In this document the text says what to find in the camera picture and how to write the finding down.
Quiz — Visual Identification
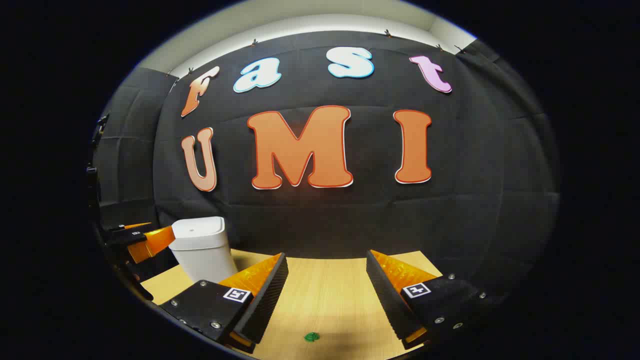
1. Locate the wooden desktop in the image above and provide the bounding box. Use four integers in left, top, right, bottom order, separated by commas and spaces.
140, 249, 443, 360

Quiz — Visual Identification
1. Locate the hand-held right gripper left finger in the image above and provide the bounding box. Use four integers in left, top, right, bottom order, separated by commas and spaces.
159, 252, 290, 354

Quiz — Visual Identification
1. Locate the white desktop garbage bin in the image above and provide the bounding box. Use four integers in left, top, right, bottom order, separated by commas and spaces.
168, 216, 238, 285

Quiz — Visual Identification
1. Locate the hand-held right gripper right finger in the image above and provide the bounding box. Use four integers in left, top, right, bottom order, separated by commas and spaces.
366, 249, 493, 351

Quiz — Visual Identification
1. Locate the black backdrop cloth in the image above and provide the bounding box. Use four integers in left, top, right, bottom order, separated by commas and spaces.
90, 30, 561, 301

